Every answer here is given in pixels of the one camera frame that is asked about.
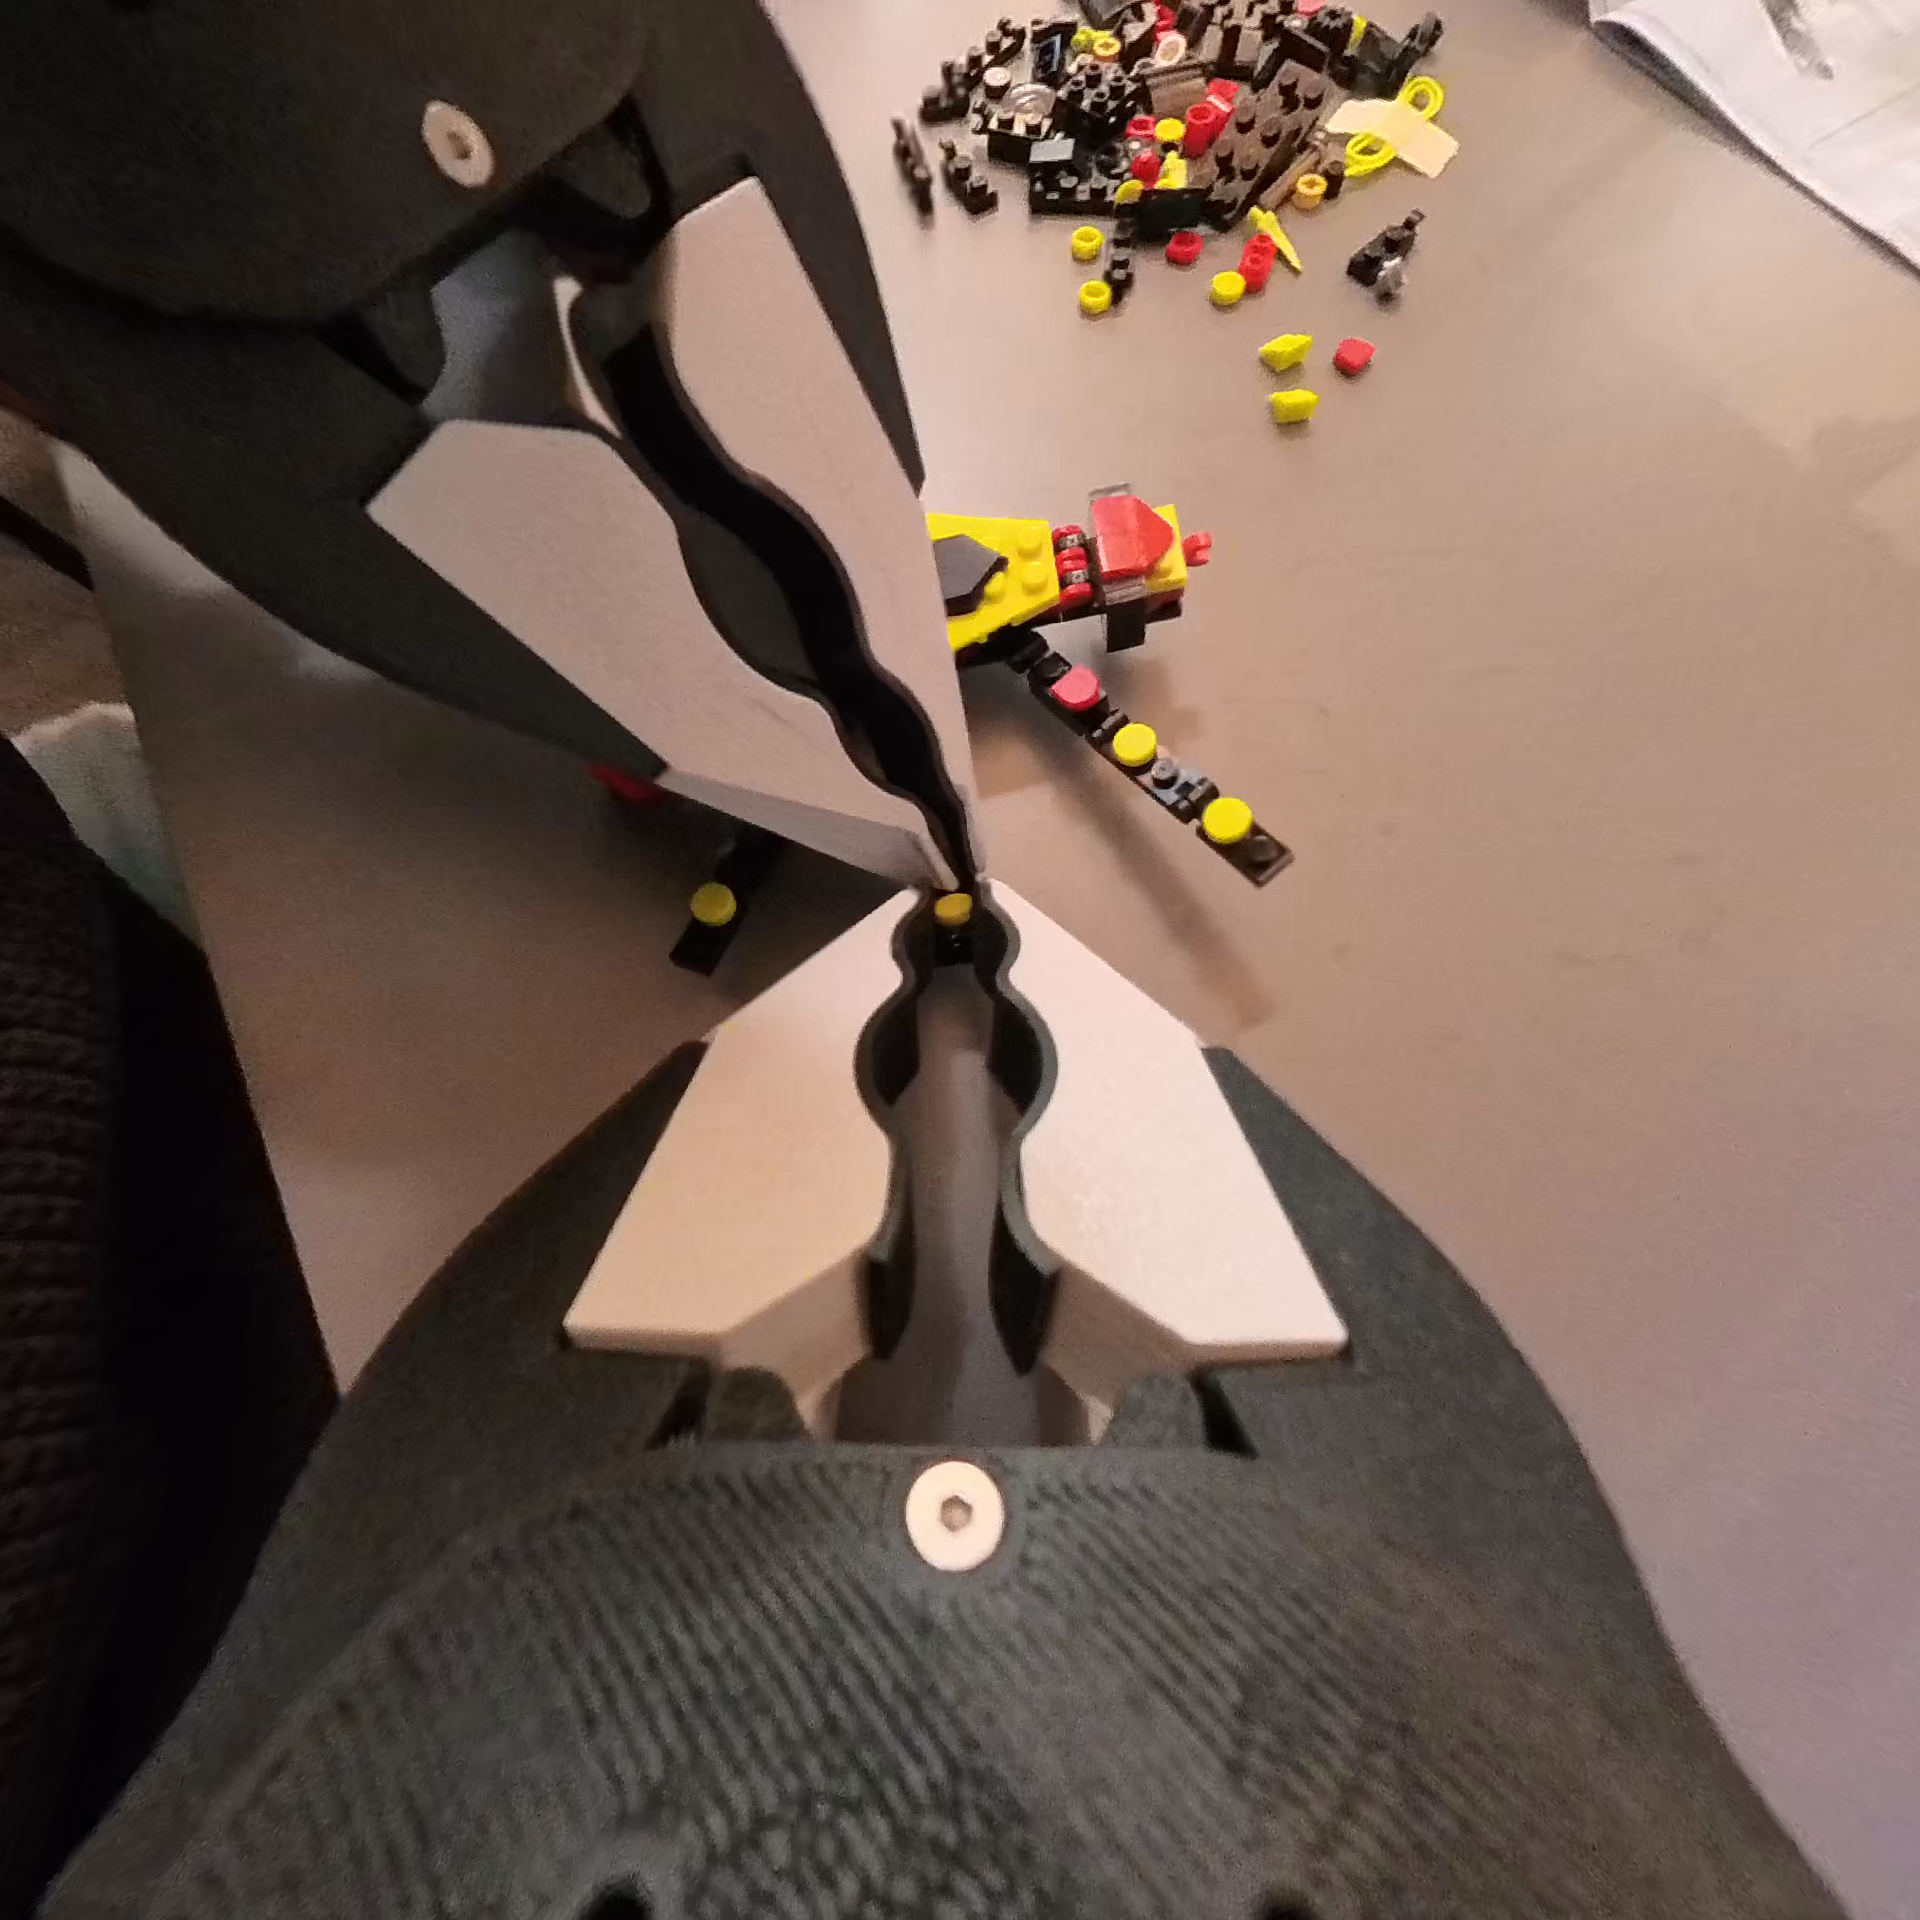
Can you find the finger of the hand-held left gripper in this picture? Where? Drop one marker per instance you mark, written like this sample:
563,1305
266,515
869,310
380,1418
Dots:
570,569
841,493

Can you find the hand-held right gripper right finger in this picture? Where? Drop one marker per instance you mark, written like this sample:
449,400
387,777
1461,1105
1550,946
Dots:
1185,1201

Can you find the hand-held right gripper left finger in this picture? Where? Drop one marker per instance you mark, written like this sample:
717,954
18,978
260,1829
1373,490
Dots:
735,1201

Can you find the black yellow red lego model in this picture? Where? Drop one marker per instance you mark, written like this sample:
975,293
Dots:
1118,539

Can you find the small yellow slope lego piece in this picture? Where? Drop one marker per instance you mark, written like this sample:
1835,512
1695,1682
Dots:
1292,403
1286,350

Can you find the pile of loose lego pieces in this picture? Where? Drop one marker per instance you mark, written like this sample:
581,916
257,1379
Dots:
1201,134

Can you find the black clip lego piece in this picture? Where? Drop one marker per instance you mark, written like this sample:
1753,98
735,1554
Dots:
1385,246

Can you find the person's black knit clothing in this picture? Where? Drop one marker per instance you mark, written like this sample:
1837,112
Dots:
137,1275

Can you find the instruction booklet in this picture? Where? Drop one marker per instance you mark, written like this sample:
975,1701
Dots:
1786,105

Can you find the black bracket lego piece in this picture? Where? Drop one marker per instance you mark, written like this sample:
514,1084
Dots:
911,163

